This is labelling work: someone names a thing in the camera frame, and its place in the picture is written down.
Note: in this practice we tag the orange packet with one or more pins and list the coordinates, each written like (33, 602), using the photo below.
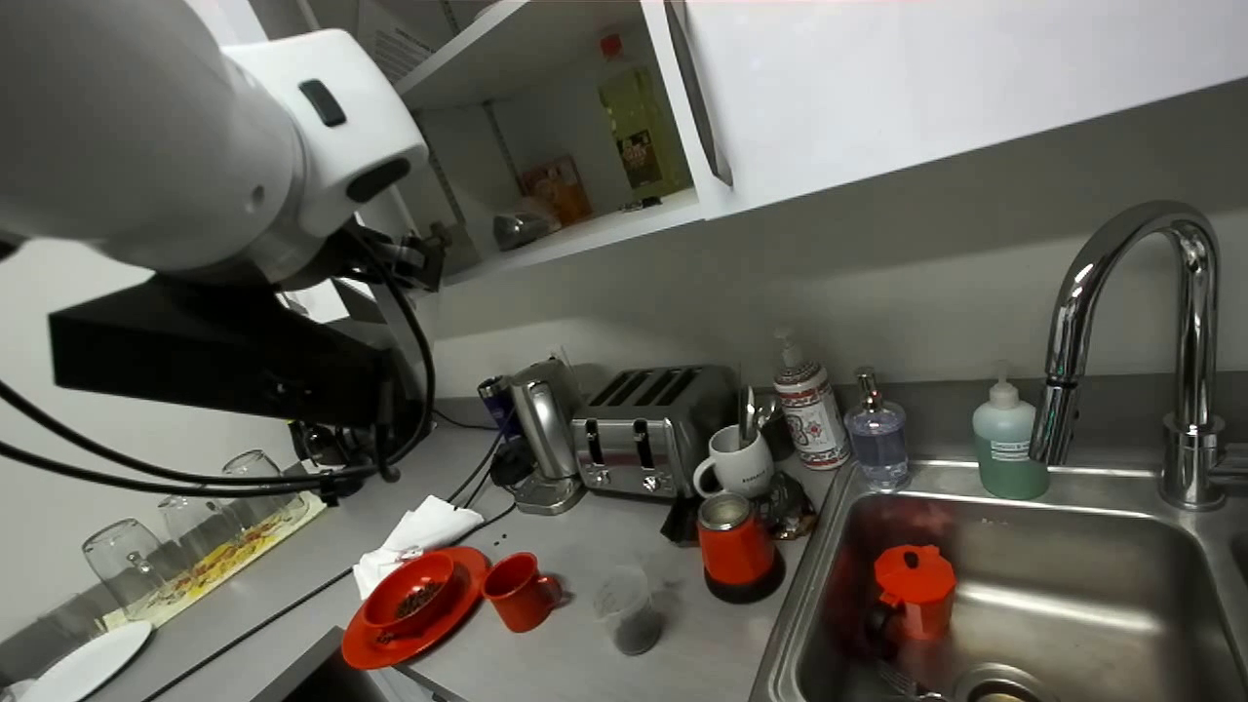
(553, 193)

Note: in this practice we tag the green dish soap bottle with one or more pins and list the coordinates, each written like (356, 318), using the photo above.
(1007, 451)

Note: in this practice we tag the black rectangular object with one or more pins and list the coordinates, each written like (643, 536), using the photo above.
(677, 520)

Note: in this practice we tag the stainless steel sink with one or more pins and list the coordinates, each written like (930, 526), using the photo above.
(1038, 609)

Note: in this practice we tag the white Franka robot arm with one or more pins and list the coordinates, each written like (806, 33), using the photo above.
(128, 129)

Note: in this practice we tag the clear drinking glass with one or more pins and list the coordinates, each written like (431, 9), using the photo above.
(122, 561)
(191, 520)
(253, 466)

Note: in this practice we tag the grey wall cabinet body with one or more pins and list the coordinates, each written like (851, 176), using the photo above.
(843, 220)

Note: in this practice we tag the silver bowl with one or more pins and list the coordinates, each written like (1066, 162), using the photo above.
(521, 230)

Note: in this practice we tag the stainless steel electric kettle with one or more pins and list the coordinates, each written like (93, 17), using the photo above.
(546, 432)

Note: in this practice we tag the white plate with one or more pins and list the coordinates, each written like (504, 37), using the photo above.
(84, 656)

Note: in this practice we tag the yellow green box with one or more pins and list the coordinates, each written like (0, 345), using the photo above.
(643, 129)

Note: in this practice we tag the chrome gooseneck faucet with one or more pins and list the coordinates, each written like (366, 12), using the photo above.
(1194, 363)

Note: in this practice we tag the small dark object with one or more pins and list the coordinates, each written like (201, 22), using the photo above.
(789, 509)

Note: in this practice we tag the orange moka pot base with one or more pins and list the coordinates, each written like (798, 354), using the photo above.
(734, 549)

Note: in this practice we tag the red plate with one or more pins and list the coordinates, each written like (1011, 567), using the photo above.
(375, 650)

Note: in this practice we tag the red bowl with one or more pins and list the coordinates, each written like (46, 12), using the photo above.
(410, 600)

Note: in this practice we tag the yellow printed placemat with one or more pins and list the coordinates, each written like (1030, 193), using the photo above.
(219, 553)

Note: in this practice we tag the white kitchen towel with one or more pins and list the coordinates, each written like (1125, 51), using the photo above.
(416, 533)

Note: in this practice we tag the white ceramic mug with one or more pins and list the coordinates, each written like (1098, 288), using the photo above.
(737, 466)

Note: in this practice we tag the clear blue soap dispenser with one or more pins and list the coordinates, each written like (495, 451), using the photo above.
(878, 441)

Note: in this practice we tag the red patterned white soap dispenser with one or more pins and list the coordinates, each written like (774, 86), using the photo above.
(807, 414)

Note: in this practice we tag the metal spoon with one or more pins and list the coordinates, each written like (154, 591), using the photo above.
(748, 410)

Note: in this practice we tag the silver four slot toaster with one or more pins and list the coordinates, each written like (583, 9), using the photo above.
(643, 435)

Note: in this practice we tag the red cup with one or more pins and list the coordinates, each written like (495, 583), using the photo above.
(516, 591)

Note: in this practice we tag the orange moka pot top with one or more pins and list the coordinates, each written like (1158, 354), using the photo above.
(913, 585)

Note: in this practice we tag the clear plastic cup with beans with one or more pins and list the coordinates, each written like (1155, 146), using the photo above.
(634, 609)

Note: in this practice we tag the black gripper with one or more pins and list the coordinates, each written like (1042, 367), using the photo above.
(195, 354)

